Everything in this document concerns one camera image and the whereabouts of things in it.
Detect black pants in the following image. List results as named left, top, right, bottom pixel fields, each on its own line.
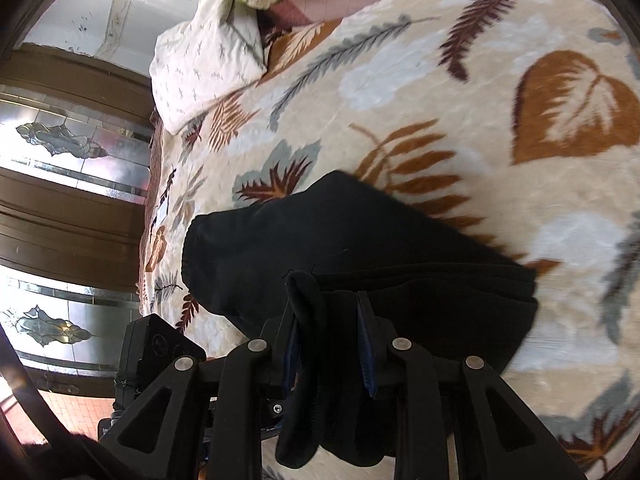
left=181, top=171, right=538, bottom=469

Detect wooden glass cabinet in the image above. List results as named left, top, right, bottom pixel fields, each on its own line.
left=1, top=44, right=153, bottom=396

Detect white floral pillow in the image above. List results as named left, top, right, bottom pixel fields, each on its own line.
left=149, top=0, right=267, bottom=134

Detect leaf pattern plush blanket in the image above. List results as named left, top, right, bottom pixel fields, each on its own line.
left=139, top=0, right=639, bottom=479

